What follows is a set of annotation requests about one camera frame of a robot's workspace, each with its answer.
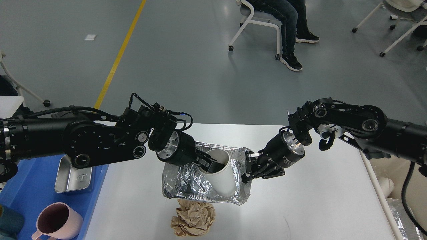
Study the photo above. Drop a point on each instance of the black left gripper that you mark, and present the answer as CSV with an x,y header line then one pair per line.
x,y
180,150

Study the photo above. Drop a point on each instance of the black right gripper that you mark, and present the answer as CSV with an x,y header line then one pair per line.
x,y
284,149

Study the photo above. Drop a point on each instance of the aluminium foil tray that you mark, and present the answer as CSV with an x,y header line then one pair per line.
x,y
188,183

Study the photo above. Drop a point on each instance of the brown paper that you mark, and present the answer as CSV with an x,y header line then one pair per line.
x,y
193,218

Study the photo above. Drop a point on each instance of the stainless steel rectangular tray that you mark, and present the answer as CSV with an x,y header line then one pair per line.
x,y
72,181

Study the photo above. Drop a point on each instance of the pink mug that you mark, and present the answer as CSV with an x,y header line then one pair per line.
x,y
59,222

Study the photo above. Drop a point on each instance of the white paper cup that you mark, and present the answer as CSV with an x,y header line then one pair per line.
x,y
222,181

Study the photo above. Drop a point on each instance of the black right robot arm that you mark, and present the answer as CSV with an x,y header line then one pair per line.
x,y
364,127

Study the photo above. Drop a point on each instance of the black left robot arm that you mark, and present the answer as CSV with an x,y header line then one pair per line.
x,y
91,137

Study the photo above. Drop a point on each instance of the white cup in bin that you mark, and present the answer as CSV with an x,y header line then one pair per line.
x,y
386,186

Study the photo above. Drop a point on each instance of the person in blue hoodie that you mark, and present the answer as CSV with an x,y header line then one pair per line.
x,y
294,29

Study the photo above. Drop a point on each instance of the grey white office chair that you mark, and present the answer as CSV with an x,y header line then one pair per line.
x,y
252,16

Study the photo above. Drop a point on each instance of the foil scrap in bin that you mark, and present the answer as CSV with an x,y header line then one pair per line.
x,y
406,227

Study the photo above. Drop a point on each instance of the white paper on floor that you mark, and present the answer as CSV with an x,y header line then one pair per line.
x,y
90,37

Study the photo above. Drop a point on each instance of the blue plastic tray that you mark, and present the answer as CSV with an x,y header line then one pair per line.
x,y
32,189

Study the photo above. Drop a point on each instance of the grey chair at left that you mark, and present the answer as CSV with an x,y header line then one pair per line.
x,y
19,87

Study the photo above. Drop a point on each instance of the white side table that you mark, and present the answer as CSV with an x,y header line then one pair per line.
x,y
9,105

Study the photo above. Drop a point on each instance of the white chair top right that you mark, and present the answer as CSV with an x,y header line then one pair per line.
x,y
410,10

